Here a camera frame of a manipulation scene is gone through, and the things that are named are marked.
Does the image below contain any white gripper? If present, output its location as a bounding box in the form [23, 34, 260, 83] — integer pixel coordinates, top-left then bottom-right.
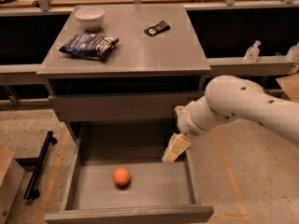
[162, 97, 219, 163]

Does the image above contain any orange fruit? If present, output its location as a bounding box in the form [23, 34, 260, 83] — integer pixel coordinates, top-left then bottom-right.
[112, 167, 131, 187]

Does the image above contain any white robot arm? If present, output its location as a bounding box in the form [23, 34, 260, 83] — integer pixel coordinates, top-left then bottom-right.
[162, 76, 299, 163]

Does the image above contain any closed grey top drawer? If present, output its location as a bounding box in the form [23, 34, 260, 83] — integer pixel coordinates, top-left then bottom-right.
[49, 91, 202, 121]

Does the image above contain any grey drawer cabinet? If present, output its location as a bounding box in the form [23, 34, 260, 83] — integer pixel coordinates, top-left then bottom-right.
[42, 5, 206, 139]

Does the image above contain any open grey middle drawer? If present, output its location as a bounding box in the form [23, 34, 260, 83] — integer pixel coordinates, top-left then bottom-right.
[45, 119, 214, 224]

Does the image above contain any black snack bar wrapper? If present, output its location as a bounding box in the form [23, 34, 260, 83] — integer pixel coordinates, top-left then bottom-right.
[144, 21, 170, 36]

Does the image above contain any clear sanitizer pump bottle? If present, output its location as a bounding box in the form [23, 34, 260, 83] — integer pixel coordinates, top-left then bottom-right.
[244, 40, 261, 63]

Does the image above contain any dark blue chip bag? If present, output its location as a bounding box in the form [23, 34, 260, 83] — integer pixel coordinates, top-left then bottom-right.
[59, 34, 119, 60]

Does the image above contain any cardboard box at right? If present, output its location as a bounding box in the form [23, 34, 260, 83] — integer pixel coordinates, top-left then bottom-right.
[277, 73, 299, 103]

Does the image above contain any white ceramic bowl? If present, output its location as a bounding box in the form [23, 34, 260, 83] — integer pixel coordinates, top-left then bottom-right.
[75, 7, 105, 31]

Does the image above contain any wooden box at left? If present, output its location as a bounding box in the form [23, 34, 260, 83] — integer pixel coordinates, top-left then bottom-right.
[0, 147, 25, 224]

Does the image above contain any grey shelf rail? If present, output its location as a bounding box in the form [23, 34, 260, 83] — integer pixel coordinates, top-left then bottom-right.
[0, 56, 294, 86]

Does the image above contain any black metal bar handle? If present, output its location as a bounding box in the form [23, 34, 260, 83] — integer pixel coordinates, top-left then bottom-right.
[23, 131, 57, 200]

